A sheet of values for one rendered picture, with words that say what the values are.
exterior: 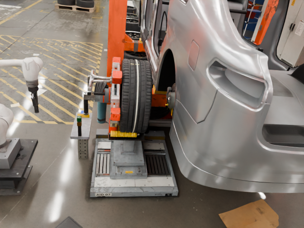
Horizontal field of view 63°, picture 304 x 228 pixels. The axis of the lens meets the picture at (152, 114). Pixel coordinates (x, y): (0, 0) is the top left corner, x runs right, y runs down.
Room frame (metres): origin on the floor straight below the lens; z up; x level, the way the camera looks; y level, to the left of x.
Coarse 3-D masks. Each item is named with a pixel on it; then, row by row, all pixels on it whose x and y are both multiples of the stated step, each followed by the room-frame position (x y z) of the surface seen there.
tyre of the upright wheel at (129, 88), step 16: (128, 64) 1.92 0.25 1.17; (144, 64) 1.98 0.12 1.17; (128, 80) 1.77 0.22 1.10; (144, 80) 1.80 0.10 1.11; (128, 96) 1.69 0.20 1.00; (144, 96) 1.72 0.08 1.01; (128, 112) 1.66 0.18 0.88; (144, 112) 1.69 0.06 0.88; (128, 128) 1.69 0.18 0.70; (144, 128) 1.71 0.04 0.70
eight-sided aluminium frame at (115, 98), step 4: (112, 64) 2.02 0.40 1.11; (116, 64) 2.03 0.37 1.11; (112, 68) 2.08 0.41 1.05; (112, 84) 1.77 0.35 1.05; (112, 88) 1.74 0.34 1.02; (112, 92) 1.72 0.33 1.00; (112, 96) 1.70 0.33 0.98; (116, 96) 1.70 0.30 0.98; (112, 100) 1.68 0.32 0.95; (116, 100) 1.69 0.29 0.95; (112, 104) 1.68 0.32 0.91; (116, 104) 1.69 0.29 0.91; (112, 124) 1.83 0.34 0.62; (116, 124) 1.75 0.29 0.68
